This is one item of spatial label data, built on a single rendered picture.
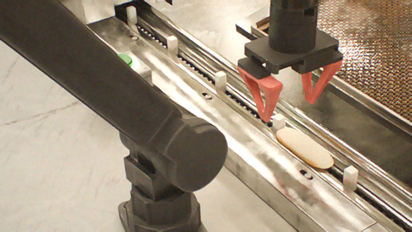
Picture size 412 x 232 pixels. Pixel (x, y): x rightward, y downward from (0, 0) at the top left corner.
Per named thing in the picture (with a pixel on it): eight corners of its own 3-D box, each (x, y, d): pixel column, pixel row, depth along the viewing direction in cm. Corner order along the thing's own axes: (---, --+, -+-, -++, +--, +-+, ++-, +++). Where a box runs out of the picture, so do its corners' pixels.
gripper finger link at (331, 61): (339, 108, 90) (347, 44, 85) (297, 126, 87) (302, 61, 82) (305, 86, 95) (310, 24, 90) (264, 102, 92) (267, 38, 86)
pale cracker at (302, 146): (269, 136, 94) (269, 129, 94) (290, 126, 96) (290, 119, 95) (318, 174, 87) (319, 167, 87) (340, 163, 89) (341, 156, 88)
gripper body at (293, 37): (339, 54, 85) (346, -1, 81) (274, 79, 81) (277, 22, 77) (305, 35, 90) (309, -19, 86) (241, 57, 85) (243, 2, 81)
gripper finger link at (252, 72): (311, 120, 88) (317, 55, 83) (267, 139, 85) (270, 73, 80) (278, 97, 93) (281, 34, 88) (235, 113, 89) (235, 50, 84)
